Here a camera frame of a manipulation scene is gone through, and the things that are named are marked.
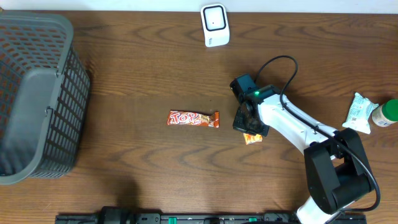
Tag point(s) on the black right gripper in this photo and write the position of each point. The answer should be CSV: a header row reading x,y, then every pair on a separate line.
x,y
237,123

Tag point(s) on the orange small box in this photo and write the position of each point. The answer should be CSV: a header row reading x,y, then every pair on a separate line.
x,y
251,139

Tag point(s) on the red snack wrapper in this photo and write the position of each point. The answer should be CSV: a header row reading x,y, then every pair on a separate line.
x,y
193,119

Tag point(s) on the mint green wipes pack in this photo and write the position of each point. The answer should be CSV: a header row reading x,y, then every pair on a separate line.
x,y
359,113

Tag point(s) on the green lid jar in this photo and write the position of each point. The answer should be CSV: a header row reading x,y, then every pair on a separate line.
x,y
386,114

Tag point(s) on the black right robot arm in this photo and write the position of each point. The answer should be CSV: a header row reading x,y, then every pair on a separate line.
x,y
337,168

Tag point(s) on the white barcode scanner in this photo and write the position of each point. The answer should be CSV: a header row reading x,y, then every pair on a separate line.
x,y
215,25

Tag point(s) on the dark grey plastic basket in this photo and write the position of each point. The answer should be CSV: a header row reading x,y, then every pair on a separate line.
x,y
44,95

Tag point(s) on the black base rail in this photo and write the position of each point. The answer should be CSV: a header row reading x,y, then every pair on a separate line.
x,y
116,215

